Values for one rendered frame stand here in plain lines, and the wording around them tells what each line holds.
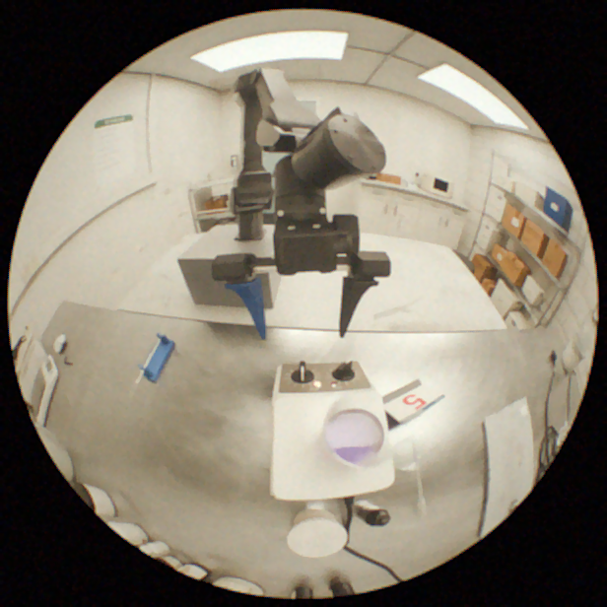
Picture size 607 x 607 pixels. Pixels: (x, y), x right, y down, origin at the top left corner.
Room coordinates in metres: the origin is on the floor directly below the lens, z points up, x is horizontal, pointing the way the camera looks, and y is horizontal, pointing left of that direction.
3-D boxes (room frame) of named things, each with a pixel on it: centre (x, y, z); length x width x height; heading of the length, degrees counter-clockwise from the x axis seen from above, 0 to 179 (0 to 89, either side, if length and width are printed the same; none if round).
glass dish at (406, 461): (0.00, -0.15, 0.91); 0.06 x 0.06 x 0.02
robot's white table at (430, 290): (0.49, -0.03, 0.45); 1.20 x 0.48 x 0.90; 86
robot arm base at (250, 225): (0.43, 0.12, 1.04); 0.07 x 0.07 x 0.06; 89
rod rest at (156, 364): (0.15, 0.29, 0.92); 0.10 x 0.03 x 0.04; 172
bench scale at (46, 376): (-0.12, 0.89, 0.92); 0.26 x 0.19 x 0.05; 170
